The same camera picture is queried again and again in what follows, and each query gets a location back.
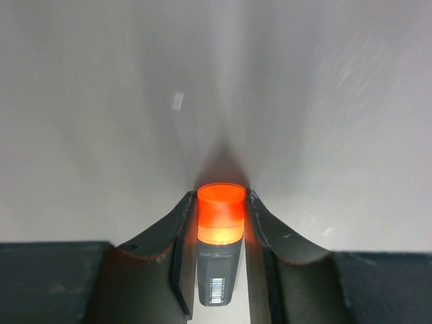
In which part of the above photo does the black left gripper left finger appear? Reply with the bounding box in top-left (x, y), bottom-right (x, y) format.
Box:
top-left (84, 191), bottom-right (197, 323)

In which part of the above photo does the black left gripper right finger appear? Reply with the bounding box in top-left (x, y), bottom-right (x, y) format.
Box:
top-left (245, 190), bottom-right (354, 323)

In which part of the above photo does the orange black highlighter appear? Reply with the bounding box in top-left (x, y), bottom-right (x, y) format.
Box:
top-left (197, 183), bottom-right (246, 307)

